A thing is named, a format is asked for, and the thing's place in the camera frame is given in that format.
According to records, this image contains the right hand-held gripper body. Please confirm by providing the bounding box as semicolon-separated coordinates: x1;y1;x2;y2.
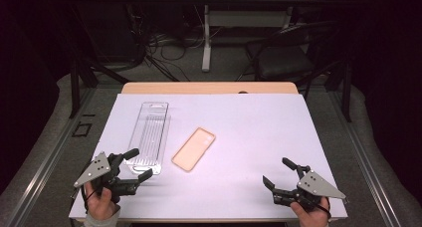
272;164;348;211

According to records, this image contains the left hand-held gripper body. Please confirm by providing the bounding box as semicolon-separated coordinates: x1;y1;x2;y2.
73;151;142;205

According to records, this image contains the clear plastic packaging tray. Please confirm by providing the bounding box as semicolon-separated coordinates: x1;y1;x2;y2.
123;101;172;176

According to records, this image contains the beige phone case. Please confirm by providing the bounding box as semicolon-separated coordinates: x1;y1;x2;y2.
170;126;217;173

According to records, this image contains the person's right hand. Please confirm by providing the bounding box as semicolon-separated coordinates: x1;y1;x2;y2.
289;196;331;227

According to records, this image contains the person's left hand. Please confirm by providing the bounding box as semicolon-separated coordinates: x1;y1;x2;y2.
83;181;121;221

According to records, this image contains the black metal stand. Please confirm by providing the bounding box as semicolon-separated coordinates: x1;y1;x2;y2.
68;1;130;118
341;61;352;123

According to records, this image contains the wooden table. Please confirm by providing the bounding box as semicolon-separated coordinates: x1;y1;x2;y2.
120;82;300;96

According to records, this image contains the black chair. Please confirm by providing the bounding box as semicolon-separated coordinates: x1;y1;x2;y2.
237;21;342;89

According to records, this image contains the white desk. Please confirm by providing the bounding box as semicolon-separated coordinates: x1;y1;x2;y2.
182;0;327;73

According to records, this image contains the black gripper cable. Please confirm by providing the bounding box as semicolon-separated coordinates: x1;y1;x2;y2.
69;183;98;227
317;196;332;220

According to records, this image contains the aluminium floor rail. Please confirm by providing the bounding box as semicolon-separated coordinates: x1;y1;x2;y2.
6;87;98;227
326;91;402;227

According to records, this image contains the black cable bundle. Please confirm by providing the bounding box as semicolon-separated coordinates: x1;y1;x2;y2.
128;4;207;82

